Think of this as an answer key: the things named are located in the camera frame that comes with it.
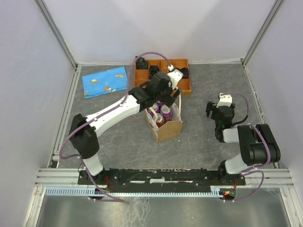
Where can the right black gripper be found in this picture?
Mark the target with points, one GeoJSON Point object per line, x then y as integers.
{"type": "Point", "coordinates": [212, 107]}

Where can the purple can left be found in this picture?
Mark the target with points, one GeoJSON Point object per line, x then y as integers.
{"type": "Point", "coordinates": [153, 109]}

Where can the blue slotted cable duct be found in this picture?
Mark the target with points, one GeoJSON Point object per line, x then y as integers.
{"type": "Point", "coordinates": [82, 191]}

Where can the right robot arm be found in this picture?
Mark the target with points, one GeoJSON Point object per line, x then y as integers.
{"type": "Point", "coordinates": [258, 146]}

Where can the purple can middle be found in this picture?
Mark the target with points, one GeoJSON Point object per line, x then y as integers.
{"type": "Point", "coordinates": [166, 112]}

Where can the aluminium corner post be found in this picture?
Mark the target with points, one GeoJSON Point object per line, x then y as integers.
{"type": "Point", "coordinates": [262, 31]}
{"type": "Point", "coordinates": [55, 30]}

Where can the purple can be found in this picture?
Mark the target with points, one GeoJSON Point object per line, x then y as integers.
{"type": "Point", "coordinates": [160, 104]}
{"type": "Point", "coordinates": [166, 112]}
{"type": "Point", "coordinates": [153, 109]}

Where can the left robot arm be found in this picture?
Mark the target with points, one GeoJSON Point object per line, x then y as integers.
{"type": "Point", "coordinates": [86, 130]}

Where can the purple can back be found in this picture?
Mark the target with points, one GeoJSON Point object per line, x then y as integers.
{"type": "Point", "coordinates": [160, 104]}

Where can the red cola can left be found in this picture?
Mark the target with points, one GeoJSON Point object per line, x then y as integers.
{"type": "Point", "coordinates": [159, 120]}

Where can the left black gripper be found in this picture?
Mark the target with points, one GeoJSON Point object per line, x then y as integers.
{"type": "Point", "coordinates": [169, 100]}

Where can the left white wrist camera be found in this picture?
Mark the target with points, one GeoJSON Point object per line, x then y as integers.
{"type": "Point", "coordinates": [175, 76]}

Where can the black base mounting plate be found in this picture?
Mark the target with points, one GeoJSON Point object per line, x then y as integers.
{"type": "Point", "coordinates": [161, 180]}

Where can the aluminium frame rail front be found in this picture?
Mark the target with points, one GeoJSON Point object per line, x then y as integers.
{"type": "Point", "coordinates": [64, 177]}

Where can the brown canvas bag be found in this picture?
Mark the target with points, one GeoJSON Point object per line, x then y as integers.
{"type": "Point", "coordinates": [170, 128]}

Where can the orange wooden divided tray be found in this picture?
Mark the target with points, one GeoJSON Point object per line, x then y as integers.
{"type": "Point", "coordinates": [141, 76]}

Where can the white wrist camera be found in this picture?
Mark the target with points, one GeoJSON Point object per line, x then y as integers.
{"type": "Point", "coordinates": [224, 100]}
{"type": "Point", "coordinates": [175, 76]}

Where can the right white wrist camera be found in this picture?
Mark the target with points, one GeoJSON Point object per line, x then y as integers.
{"type": "Point", "coordinates": [224, 100]}

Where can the blue printed folded cloth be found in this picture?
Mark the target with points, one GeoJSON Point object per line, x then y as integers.
{"type": "Point", "coordinates": [104, 82]}

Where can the left aluminium corner post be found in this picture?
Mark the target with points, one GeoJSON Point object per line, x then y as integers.
{"type": "Point", "coordinates": [55, 30]}

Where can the right aluminium corner post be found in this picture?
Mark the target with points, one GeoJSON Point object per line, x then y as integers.
{"type": "Point", "coordinates": [262, 31]}

